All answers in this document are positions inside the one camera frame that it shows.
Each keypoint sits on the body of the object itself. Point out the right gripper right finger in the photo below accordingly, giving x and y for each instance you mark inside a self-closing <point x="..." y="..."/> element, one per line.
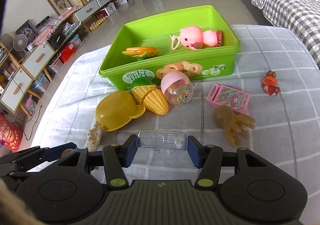
<point x="208" y="159"/>

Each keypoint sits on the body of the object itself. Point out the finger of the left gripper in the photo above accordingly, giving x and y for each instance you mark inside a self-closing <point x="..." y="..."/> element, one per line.
<point x="54" y="153"/>

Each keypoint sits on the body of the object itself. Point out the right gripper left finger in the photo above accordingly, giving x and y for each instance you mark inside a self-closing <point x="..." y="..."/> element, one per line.
<point x="115" y="158"/>

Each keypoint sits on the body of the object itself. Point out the amber rubber octopus toy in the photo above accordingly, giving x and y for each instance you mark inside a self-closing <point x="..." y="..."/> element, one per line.
<point x="233" y="124"/>

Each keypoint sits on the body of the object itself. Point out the clear plastic container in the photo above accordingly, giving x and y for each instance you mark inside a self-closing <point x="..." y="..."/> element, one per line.
<point x="162" y="140"/>

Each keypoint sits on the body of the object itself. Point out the yellow plastic toy bowl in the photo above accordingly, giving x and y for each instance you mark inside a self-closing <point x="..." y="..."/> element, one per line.
<point x="117" y="110"/>

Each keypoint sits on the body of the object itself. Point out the pink card box toy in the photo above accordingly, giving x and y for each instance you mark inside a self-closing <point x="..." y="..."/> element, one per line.
<point x="221" y="95"/>

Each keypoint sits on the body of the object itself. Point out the orange small figurine toy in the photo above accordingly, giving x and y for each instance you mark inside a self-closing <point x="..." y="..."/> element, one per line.
<point x="270" y="83"/>

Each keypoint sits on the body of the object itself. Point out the orange yellow toy slice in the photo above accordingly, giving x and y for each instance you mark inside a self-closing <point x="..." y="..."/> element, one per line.
<point x="142" y="52"/>

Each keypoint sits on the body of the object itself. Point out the pink pig toy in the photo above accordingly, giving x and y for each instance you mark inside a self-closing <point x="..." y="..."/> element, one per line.
<point x="194" y="38"/>

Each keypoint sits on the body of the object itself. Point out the red round toy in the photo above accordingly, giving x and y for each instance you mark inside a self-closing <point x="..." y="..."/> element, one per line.
<point x="10" y="135"/>

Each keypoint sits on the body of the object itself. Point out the beige knitted small item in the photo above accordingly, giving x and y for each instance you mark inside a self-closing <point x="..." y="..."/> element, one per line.
<point x="94" y="136"/>

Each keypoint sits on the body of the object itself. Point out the toy corn tip half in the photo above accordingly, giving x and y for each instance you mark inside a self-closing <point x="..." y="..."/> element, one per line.
<point x="156" y="102"/>

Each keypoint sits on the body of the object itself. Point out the toy corn green half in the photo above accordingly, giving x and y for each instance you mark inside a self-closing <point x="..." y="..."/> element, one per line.
<point x="140" y="88"/>

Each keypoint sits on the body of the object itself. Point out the pink clear capsule ball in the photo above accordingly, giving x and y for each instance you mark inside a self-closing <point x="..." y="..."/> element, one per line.
<point x="177" y="88"/>

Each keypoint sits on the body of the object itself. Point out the grey checked table cloth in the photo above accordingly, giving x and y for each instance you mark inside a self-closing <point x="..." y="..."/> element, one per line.
<point x="286" y="126"/>

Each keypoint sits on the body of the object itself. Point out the white wooden tv cabinet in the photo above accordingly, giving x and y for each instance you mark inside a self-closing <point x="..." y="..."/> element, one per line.
<point x="35" y="63"/>

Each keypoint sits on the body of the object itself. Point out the small white desk fan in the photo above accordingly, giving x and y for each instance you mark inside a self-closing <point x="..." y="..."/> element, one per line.
<point x="20" y="42"/>

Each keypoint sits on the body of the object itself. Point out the green plastic storage bin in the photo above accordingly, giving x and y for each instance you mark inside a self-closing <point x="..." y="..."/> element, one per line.
<point x="155" y="31"/>

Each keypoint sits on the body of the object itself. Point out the framed cartoon picture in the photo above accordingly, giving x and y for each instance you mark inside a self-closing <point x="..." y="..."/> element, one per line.
<point x="60" y="6"/>

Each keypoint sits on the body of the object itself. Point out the grey plaid blanket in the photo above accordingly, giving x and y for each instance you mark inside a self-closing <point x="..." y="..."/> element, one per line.
<point x="310" y="38"/>

